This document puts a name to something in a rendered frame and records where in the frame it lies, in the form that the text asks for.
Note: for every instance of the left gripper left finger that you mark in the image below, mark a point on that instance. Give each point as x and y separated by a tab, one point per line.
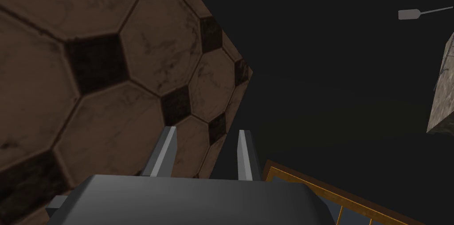
162	154

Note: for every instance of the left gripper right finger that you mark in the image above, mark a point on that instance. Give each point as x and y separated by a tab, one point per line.
246	157

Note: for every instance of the wooden framed window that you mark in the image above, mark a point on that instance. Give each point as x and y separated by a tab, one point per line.
349	202

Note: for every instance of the grey ceiling fan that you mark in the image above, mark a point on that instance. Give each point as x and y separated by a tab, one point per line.
411	13

